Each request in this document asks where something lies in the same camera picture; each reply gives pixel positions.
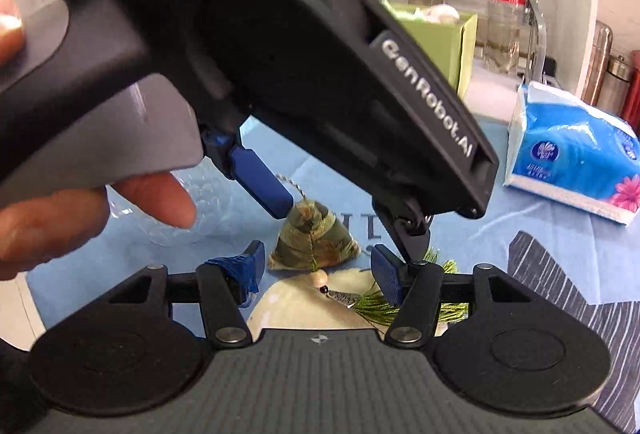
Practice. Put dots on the clear glass pitcher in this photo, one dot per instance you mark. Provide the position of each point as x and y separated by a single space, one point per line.
200 209

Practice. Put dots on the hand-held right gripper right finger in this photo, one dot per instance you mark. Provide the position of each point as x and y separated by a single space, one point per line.
387 274

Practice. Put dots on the person's left hand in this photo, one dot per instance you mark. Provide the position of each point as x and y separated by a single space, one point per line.
60 229

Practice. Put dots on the metal bracket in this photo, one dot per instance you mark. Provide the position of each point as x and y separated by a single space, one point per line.
535 39

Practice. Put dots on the silver thermos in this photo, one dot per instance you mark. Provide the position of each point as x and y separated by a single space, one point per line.
596 64

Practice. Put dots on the steel thermos with dark band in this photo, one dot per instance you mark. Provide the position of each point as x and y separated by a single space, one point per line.
616 86

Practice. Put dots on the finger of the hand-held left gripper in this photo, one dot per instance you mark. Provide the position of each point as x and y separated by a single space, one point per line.
410 229
260 184

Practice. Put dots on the pink and white sock bundle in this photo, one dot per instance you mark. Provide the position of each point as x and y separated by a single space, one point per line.
440 13

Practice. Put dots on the green camouflage zongzi sachet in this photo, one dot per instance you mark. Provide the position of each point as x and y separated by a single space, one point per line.
315 239

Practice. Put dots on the blue tissue pack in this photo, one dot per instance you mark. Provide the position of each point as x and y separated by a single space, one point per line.
570 149

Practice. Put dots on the blue printed tablecloth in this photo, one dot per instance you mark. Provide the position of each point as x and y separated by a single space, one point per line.
475 254

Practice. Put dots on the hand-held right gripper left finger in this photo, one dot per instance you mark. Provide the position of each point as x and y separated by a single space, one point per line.
247 269

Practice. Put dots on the green cardboard box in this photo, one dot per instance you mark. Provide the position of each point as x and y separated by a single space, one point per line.
450 49

